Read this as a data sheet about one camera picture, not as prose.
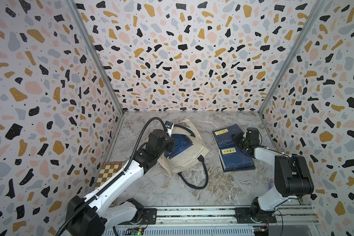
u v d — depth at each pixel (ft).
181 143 3.23
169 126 2.17
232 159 2.96
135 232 2.33
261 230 2.35
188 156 3.18
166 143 2.22
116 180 1.49
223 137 3.28
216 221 2.40
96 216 1.22
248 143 2.48
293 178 1.54
